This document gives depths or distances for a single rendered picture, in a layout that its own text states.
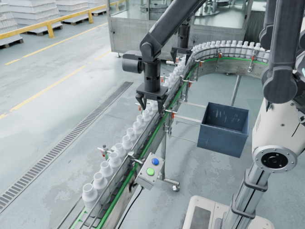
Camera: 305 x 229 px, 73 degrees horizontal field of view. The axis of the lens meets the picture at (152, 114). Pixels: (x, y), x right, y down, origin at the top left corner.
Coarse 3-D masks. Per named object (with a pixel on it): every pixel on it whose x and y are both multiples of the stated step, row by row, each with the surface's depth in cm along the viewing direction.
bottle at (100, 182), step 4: (100, 172) 84; (96, 176) 84; (100, 176) 85; (96, 180) 81; (100, 180) 82; (104, 180) 84; (96, 184) 83; (100, 184) 83; (104, 184) 84; (96, 188) 83; (100, 188) 83; (104, 188) 84; (108, 188) 87; (100, 192) 84; (108, 192) 88; (104, 196) 86; (100, 200) 87; (104, 200) 88; (108, 200) 90
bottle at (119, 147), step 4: (116, 144) 97; (120, 144) 97; (116, 148) 95; (120, 148) 95; (116, 152) 97; (120, 152) 96; (124, 152) 98; (120, 156) 96; (124, 156) 98; (124, 164) 100; (124, 168) 102
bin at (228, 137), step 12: (216, 108) 166; (228, 108) 162; (240, 108) 158; (192, 120) 149; (204, 120) 167; (216, 120) 172; (228, 120) 168; (240, 120) 164; (204, 132) 146; (216, 132) 142; (228, 132) 138; (240, 132) 168; (204, 144) 152; (216, 144) 147; (228, 144) 144; (240, 144) 140; (240, 156) 145
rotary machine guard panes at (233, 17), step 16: (112, 0) 422; (128, 0) 410; (144, 0) 398; (160, 0) 388; (208, 0) 358; (224, 0) 350; (240, 0) 341; (128, 16) 428; (144, 16) 415; (160, 16) 404; (208, 16) 372; (224, 16) 363; (240, 16) 354
